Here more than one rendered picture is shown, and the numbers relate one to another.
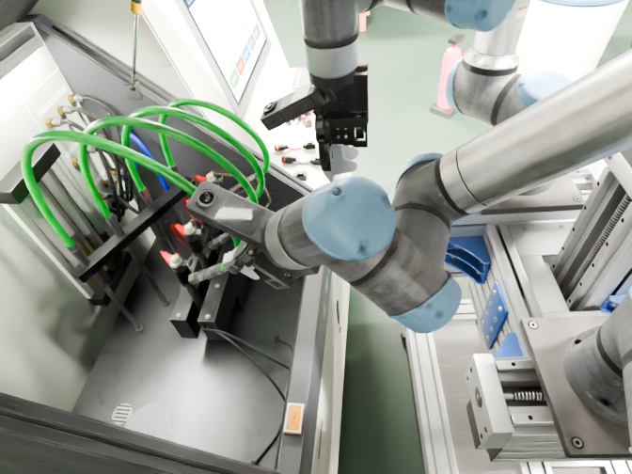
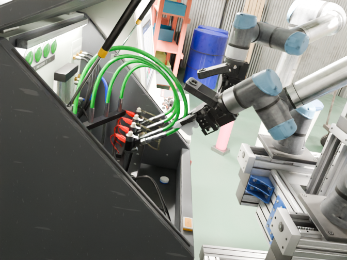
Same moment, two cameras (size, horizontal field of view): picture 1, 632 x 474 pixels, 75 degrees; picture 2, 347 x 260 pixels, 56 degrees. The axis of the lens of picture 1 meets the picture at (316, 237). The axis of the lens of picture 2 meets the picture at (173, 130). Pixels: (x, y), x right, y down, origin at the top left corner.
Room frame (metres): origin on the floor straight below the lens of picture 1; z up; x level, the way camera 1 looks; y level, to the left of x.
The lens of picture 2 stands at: (-0.52, 0.41, 1.63)
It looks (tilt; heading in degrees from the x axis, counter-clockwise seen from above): 24 degrees down; 344
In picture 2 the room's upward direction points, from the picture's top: 12 degrees clockwise
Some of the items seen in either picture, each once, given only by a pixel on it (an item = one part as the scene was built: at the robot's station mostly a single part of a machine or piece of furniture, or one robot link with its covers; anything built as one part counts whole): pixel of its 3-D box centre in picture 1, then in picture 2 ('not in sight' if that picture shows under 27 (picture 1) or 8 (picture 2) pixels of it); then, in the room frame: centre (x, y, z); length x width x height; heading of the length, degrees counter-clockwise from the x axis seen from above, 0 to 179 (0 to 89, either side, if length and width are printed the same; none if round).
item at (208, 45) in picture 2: not in sight; (206, 55); (5.50, -1.60, 0.49); 1.28 x 0.79 x 0.97; 173
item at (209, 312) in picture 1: (221, 276); (127, 168); (0.64, 0.25, 0.91); 0.34 x 0.10 x 0.15; 168
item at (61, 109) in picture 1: (87, 149); (77, 78); (0.82, 0.48, 1.20); 0.13 x 0.03 x 0.31; 168
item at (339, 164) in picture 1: (339, 165); not in sight; (0.56, -0.06, 1.26); 0.06 x 0.03 x 0.09; 78
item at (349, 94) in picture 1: (339, 105); (232, 76); (0.58, -0.07, 1.37); 0.09 x 0.08 x 0.12; 78
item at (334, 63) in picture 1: (331, 53); (236, 53); (0.58, -0.06, 1.45); 0.08 x 0.08 x 0.05
